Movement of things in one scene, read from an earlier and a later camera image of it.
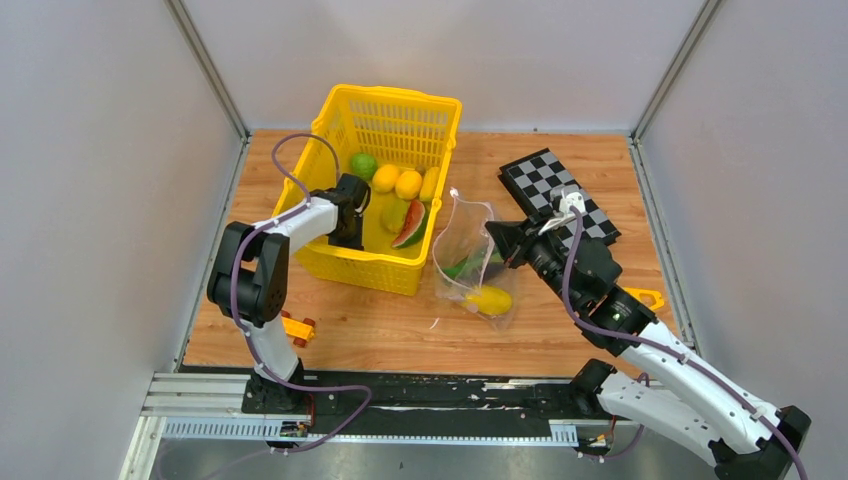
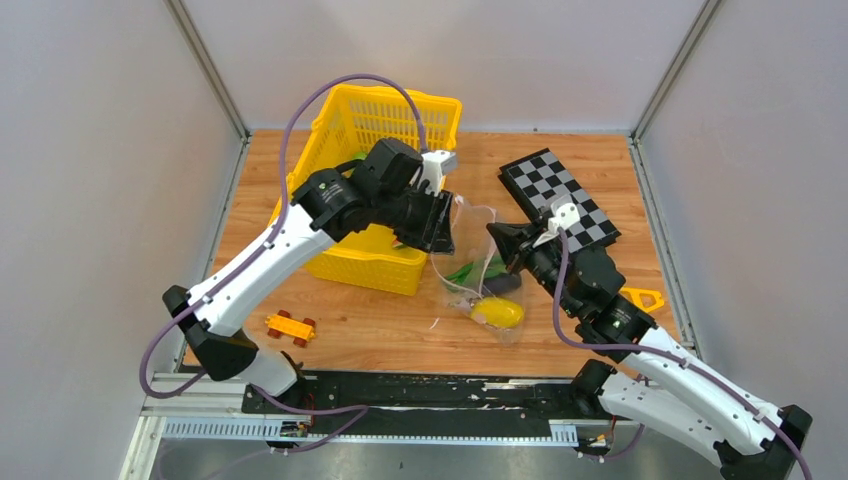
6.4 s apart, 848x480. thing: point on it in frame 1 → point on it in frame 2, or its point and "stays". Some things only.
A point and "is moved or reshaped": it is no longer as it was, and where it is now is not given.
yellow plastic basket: (400, 141) stays
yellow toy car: (299, 330) stays
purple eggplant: (491, 270) → (501, 283)
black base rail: (359, 403) stays
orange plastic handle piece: (637, 291) stays
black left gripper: (357, 243) → (442, 241)
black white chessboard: (532, 181) stays
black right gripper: (508, 235) stays
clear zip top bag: (468, 267) is moved or reshaped
